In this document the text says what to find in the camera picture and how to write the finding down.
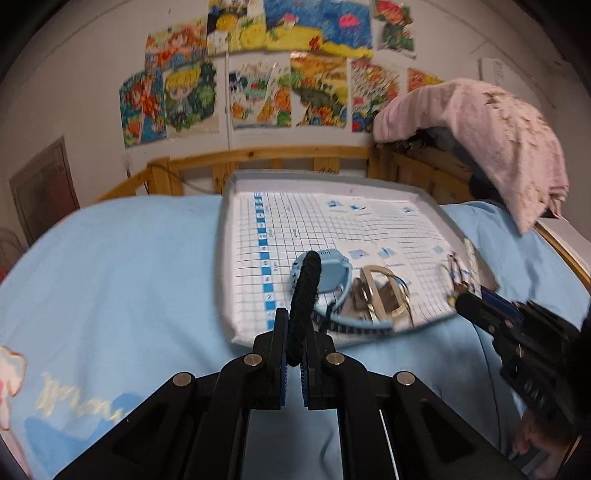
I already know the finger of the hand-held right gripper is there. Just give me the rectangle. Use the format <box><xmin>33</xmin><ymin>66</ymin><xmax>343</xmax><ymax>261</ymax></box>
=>
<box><xmin>478</xmin><ymin>285</ymin><xmax>523</xmax><ymax>320</ymax></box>
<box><xmin>455</xmin><ymin>291</ymin><xmax>519</xmax><ymax>341</ymax></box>

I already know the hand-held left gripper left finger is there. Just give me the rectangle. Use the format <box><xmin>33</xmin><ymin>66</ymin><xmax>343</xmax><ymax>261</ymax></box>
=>
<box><xmin>53</xmin><ymin>308</ymin><xmax>290</xmax><ymax>480</ymax></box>

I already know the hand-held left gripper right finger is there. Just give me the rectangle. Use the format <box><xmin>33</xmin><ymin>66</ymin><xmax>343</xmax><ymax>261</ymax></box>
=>
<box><xmin>300</xmin><ymin>330</ymin><xmax>528</xmax><ymax>480</ymax></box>

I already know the yellow bead pendant necklace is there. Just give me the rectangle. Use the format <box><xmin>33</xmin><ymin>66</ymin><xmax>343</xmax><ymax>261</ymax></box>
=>
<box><xmin>444</xmin><ymin>251</ymin><xmax>468</xmax><ymax>305</ymax></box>

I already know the black hair tie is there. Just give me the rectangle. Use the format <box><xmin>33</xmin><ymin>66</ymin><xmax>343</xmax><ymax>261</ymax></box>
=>
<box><xmin>287</xmin><ymin>250</ymin><xmax>323</xmax><ymax>368</ymax></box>

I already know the blue wrist watch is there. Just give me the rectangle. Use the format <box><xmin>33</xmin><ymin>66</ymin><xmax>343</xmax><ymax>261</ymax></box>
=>
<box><xmin>288</xmin><ymin>249</ymin><xmax>396</xmax><ymax>334</ymax></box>

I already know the grey cardboard tray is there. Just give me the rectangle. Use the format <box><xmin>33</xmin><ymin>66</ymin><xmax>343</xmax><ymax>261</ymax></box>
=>
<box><xmin>217</xmin><ymin>170</ymin><xmax>499</xmax><ymax>348</ymax></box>

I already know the person's right hand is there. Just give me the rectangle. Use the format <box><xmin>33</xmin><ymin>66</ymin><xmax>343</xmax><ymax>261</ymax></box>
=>
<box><xmin>512</xmin><ymin>408</ymin><xmax>572</xmax><ymax>460</ymax></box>

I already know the pink floral blanket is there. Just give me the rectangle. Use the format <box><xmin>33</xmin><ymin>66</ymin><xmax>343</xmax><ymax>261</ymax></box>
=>
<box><xmin>373</xmin><ymin>78</ymin><xmax>570</xmax><ymax>234</ymax></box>

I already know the light blue printed blanket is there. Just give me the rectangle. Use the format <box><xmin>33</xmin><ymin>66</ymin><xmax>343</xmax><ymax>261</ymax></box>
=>
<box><xmin>0</xmin><ymin>194</ymin><xmax>591</xmax><ymax>480</ymax></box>

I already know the white air conditioner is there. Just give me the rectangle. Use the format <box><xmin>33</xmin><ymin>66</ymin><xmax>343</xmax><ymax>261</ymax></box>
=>
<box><xmin>478</xmin><ymin>56</ymin><xmax>511</xmax><ymax>88</ymax></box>

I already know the orange partly hidden drawing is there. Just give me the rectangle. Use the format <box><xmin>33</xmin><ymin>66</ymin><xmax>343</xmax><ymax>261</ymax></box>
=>
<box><xmin>407</xmin><ymin>68</ymin><xmax>445</xmax><ymax>92</ymax></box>

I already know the mosaic pattern drawing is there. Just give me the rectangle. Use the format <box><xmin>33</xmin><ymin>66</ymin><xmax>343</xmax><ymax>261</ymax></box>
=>
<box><xmin>350</xmin><ymin>60</ymin><xmax>400</xmax><ymax>134</ymax></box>

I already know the white turtle drawing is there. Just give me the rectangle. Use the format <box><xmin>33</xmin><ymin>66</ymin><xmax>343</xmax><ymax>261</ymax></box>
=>
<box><xmin>228</xmin><ymin>59</ymin><xmax>294</xmax><ymax>130</ymax></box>

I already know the dinosaur drawing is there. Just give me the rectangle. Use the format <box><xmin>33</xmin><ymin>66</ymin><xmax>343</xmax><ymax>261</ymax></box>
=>
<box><xmin>289</xmin><ymin>52</ymin><xmax>348</xmax><ymax>129</ymax></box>

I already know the blond figure drawing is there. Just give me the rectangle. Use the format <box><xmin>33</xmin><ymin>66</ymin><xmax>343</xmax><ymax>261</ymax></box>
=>
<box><xmin>163</xmin><ymin>60</ymin><xmax>221</xmax><ymax>138</ymax></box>

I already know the orange figure blue drawing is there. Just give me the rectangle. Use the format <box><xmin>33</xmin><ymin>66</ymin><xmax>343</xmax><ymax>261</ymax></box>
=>
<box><xmin>119</xmin><ymin>69</ymin><xmax>168</xmax><ymax>149</ymax></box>

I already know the red-haired figure drawing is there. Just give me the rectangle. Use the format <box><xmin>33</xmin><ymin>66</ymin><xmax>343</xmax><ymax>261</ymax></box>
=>
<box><xmin>373</xmin><ymin>0</ymin><xmax>417</xmax><ymax>57</ymax></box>

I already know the blue sea drawing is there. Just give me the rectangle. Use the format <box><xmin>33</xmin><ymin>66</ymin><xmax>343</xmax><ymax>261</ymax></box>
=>
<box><xmin>263</xmin><ymin>0</ymin><xmax>375</xmax><ymax>59</ymax></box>

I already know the yellow ball drawing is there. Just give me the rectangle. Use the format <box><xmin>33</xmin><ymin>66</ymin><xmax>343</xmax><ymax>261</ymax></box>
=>
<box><xmin>206</xmin><ymin>0</ymin><xmax>267</xmax><ymax>57</ymax></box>

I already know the orange-haired girl drawing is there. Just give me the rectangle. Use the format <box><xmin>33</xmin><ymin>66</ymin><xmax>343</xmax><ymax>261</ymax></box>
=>
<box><xmin>145</xmin><ymin>18</ymin><xmax>209</xmax><ymax>71</ymax></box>

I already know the wooden side frame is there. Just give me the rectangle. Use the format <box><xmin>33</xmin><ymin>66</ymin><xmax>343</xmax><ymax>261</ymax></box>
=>
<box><xmin>538</xmin><ymin>226</ymin><xmax>591</xmax><ymax>297</ymax></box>

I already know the brown wall hatch door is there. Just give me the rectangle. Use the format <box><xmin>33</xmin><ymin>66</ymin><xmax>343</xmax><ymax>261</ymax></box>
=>
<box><xmin>9</xmin><ymin>137</ymin><xmax>81</xmax><ymax>246</ymax></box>

